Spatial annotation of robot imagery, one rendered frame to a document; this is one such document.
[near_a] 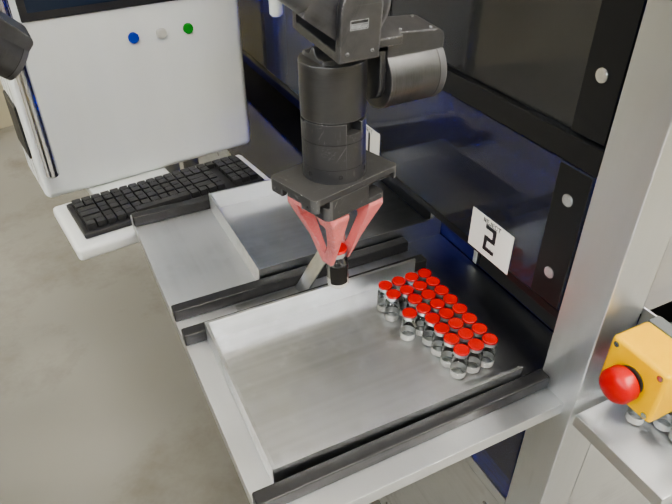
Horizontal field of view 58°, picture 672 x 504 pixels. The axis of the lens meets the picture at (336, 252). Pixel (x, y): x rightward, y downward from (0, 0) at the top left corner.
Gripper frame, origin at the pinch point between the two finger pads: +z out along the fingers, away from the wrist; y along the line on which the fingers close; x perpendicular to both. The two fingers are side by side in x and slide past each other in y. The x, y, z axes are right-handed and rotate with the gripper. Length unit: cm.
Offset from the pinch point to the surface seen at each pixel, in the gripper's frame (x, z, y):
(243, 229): 42, 24, 15
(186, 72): 85, 10, 31
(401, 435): -7.9, 23.2, 2.6
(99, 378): 118, 111, 1
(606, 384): -22.8, 13.9, 17.6
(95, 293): 160, 110, 18
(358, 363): 4.9, 24.8, 8.0
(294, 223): 38, 24, 23
